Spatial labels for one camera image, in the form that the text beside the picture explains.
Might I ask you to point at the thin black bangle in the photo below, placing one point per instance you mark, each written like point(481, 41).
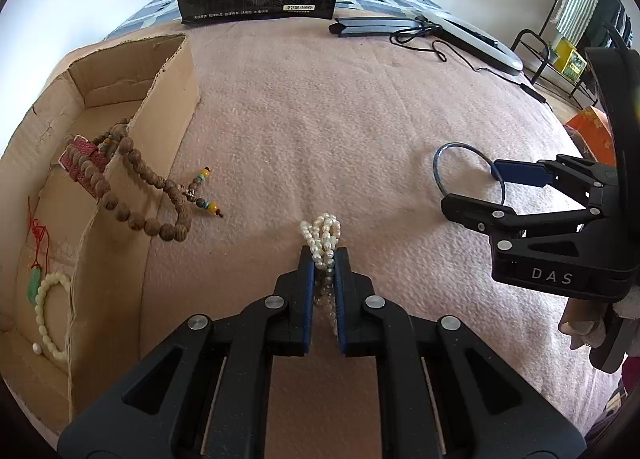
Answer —
point(436, 174)

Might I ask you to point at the red woven band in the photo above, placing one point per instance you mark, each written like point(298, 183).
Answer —
point(82, 151)

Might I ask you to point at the person's dark striped clothing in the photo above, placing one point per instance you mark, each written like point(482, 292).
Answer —
point(610, 414)

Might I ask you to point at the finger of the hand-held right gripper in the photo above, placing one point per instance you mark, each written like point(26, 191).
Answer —
point(520, 173)
point(475, 211)

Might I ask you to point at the orange patterned box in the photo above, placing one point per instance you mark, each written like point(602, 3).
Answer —
point(595, 134)

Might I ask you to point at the dark hanging clothes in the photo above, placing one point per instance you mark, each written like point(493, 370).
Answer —
point(612, 14)

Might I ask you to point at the black clothes rack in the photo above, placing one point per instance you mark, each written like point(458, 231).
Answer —
point(537, 46)

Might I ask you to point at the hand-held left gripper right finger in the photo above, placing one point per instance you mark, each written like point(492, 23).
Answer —
point(341, 299)

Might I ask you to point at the yellow box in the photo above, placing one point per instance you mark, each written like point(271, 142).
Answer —
point(570, 61)

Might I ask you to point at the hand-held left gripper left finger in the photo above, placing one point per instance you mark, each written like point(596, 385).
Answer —
point(307, 299)

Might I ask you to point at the cardboard box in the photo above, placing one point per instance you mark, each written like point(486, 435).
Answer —
point(30, 179)

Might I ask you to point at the person's right hand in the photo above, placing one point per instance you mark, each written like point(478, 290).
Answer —
point(582, 324)

